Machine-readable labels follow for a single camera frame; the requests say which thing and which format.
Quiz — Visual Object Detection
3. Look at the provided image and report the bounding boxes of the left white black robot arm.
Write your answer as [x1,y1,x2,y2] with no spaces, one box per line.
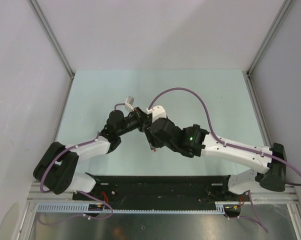
[33,107,153,200]

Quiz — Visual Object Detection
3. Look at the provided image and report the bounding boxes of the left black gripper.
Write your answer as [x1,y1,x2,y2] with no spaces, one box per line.
[116,107,154,136]

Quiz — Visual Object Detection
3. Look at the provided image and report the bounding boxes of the left aluminium frame post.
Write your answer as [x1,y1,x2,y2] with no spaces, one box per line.
[27,0,75,79]

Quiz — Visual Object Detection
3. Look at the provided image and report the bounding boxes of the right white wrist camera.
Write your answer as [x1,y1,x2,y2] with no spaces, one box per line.
[146,105,167,123]

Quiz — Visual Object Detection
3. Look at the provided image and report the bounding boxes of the purple cable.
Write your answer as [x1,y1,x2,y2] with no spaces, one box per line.
[147,87,301,233]
[37,102,126,225]

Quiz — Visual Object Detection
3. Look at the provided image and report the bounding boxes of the grey slotted cable duct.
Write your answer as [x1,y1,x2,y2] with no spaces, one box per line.
[32,201,241,215]

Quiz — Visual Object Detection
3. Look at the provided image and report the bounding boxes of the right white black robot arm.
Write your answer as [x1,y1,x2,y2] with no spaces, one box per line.
[145,117,286,201]

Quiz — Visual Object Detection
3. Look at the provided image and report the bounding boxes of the aluminium frame post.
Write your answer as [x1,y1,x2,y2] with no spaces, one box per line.
[246,0,294,76]
[27,0,75,79]

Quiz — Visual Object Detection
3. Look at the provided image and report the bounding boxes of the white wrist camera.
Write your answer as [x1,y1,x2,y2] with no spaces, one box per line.
[146,105,167,123]
[124,96,135,112]

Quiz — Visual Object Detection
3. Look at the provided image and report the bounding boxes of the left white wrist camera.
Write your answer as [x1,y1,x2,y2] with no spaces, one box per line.
[124,96,135,112]

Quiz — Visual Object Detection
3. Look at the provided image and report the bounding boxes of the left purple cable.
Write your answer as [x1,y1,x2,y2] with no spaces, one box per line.
[37,102,126,225]

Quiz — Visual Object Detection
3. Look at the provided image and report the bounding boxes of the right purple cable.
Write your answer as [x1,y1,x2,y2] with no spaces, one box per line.
[147,87,301,233]

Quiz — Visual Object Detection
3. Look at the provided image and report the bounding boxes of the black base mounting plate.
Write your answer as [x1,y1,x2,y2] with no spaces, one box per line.
[72,174,251,204]

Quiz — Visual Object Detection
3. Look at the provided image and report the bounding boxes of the right aluminium frame post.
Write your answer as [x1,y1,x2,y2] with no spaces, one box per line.
[246,0,294,76]

